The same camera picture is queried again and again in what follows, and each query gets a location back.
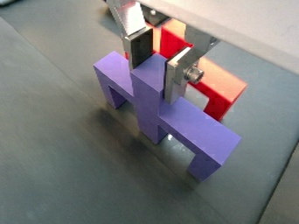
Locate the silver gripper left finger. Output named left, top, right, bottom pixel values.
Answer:
left=107, top=0, right=154, bottom=69

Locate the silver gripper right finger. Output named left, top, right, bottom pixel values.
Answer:
left=163, top=25, right=221, bottom=104

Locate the purple three-legged block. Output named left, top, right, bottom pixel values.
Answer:
left=94, top=52, right=241, bottom=181

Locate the red three-legged block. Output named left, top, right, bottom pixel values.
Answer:
left=124, top=19, right=249, bottom=123

